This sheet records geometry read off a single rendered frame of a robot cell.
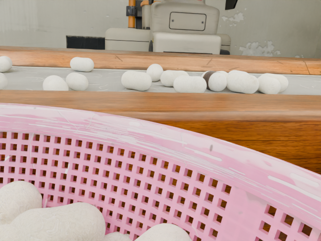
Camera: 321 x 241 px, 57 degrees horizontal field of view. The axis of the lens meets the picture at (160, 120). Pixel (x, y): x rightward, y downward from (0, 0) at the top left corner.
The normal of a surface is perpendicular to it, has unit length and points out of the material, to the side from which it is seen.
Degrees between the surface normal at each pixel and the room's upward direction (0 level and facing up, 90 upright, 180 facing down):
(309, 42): 90
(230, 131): 90
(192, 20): 98
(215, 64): 45
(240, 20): 90
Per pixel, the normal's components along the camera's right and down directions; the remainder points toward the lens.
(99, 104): 0.05, -0.96
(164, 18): 0.15, 0.42
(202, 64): 0.15, -0.47
